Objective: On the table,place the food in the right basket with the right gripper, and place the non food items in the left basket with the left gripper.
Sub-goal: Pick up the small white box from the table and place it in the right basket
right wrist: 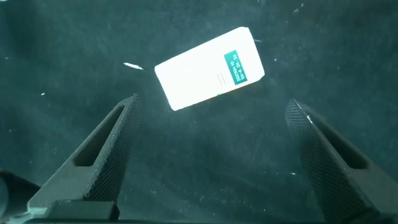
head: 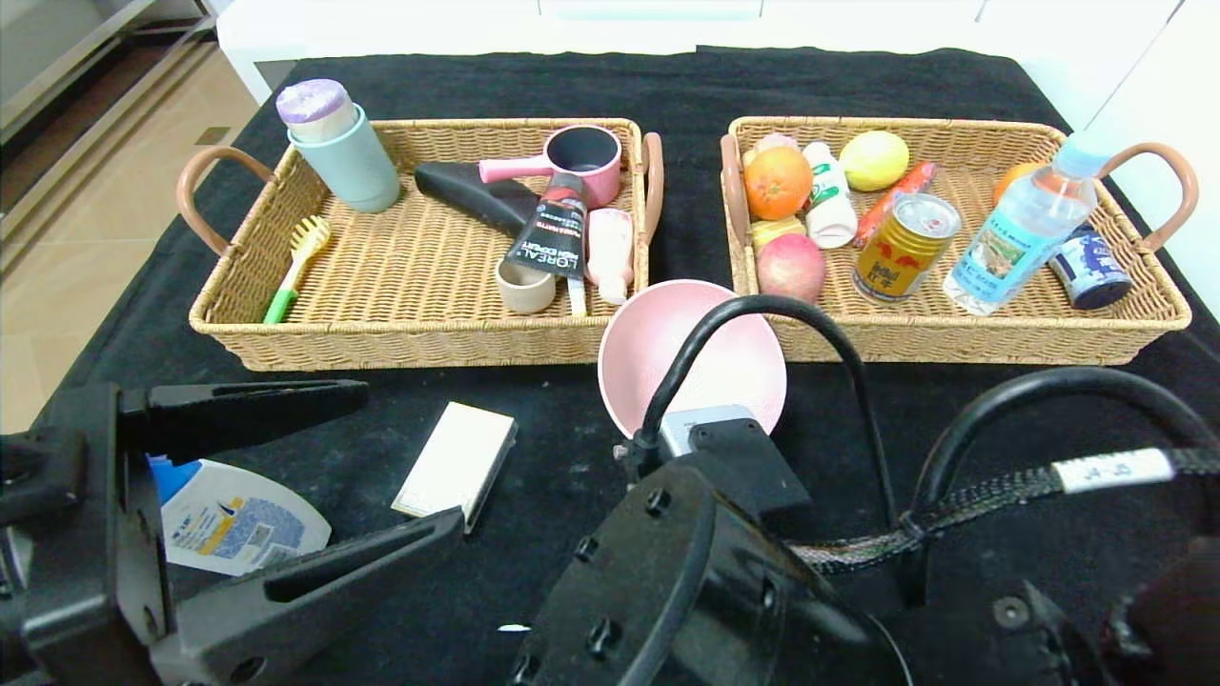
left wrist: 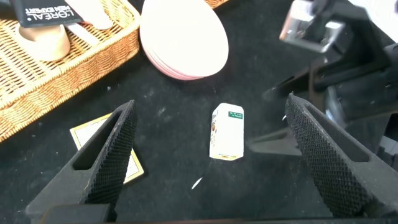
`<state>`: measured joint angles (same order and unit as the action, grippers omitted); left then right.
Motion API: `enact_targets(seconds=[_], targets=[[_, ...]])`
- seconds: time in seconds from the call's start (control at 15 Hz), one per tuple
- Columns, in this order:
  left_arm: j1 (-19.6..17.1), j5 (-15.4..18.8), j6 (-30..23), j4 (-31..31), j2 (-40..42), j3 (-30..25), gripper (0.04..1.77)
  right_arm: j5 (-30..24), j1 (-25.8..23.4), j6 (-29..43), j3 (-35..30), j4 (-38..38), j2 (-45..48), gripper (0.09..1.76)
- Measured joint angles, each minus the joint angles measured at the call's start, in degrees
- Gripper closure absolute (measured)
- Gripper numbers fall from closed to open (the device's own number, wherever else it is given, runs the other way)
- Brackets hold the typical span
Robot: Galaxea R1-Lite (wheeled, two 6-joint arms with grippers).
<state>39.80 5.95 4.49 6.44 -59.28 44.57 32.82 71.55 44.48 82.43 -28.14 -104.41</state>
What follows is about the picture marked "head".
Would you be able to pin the black table cloth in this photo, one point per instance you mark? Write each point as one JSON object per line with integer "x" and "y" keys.
{"x": 477, "y": 381}

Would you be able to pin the yellow lemon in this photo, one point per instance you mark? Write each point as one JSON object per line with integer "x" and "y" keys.
{"x": 872, "y": 160}

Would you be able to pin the grey low shelf unit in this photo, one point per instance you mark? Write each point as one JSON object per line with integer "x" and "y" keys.
{"x": 57, "y": 57}

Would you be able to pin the white shampoo bottle blue cap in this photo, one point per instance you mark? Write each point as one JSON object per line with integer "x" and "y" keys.
{"x": 238, "y": 519}

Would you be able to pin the thin white stick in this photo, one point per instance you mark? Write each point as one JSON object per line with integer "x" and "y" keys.
{"x": 578, "y": 300}

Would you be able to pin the gold drink can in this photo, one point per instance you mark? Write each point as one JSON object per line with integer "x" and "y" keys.
{"x": 901, "y": 257}

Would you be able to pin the black plastic tool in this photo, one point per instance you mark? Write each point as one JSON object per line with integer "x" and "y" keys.
{"x": 465, "y": 189}

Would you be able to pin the red peach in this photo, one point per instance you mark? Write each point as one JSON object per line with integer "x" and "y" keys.
{"x": 791, "y": 267}

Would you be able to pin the white yogurt drink bottle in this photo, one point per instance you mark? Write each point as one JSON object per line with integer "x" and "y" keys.
{"x": 829, "y": 211}

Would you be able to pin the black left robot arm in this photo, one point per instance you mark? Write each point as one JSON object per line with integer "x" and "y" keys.
{"x": 29, "y": 476}

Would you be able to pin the small yellow pudding cup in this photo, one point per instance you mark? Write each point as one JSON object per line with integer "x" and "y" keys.
{"x": 774, "y": 229}

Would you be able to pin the flat white cardboard box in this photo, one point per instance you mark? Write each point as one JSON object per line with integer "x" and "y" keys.
{"x": 456, "y": 467}

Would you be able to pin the purple capped beige container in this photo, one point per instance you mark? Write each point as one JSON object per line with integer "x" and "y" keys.
{"x": 315, "y": 103}

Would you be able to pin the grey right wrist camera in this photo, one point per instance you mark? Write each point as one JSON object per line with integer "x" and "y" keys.
{"x": 686, "y": 424}

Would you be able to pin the pink bowl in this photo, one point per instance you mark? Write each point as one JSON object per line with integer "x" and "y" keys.
{"x": 648, "y": 353}

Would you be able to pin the clear water bottle blue cap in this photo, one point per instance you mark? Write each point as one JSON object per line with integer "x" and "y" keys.
{"x": 1020, "y": 233}

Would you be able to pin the dark blue round jar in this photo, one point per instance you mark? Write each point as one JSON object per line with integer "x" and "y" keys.
{"x": 1091, "y": 272}

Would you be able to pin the yellow green dish brush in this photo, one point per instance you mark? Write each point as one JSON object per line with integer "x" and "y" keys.
{"x": 307, "y": 238}

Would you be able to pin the small beige cup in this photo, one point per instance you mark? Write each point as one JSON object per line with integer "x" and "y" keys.
{"x": 522, "y": 296}

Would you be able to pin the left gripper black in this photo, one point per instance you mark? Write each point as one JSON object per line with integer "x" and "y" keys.
{"x": 133, "y": 534}

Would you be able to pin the red wrapped sausage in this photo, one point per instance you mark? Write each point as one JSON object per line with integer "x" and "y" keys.
{"x": 905, "y": 181}

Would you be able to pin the small pink bottle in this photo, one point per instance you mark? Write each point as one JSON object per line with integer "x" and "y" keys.
{"x": 608, "y": 246}

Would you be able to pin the small pink fruit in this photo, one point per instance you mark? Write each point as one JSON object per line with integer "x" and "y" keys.
{"x": 775, "y": 141}

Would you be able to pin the teal plastic cup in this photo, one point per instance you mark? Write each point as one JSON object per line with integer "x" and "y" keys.
{"x": 355, "y": 170}

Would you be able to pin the white low bench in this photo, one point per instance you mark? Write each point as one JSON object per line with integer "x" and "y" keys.
{"x": 429, "y": 29}

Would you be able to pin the black L'Oreal tube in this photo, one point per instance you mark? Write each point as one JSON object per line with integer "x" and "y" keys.
{"x": 551, "y": 236}

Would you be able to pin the orange fruit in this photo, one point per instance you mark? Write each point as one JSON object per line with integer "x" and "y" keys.
{"x": 777, "y": 183}
{"x": 1013, "y": 181}

